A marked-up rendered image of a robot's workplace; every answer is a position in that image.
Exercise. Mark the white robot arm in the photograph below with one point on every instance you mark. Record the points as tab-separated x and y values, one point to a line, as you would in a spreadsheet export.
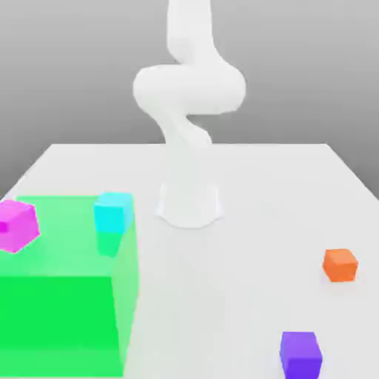
189	86

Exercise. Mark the small orange cube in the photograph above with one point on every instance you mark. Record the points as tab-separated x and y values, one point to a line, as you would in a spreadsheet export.
340	266

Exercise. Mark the small purple cube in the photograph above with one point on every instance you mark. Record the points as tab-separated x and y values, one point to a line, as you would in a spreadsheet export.
300	356

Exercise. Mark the small magenta cube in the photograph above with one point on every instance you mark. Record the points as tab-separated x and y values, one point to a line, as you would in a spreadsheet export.
18	226

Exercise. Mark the small cyan cube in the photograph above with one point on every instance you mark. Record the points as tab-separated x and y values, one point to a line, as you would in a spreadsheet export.
111	214

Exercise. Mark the large green box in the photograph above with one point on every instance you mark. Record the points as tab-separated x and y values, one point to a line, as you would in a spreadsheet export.
56	322

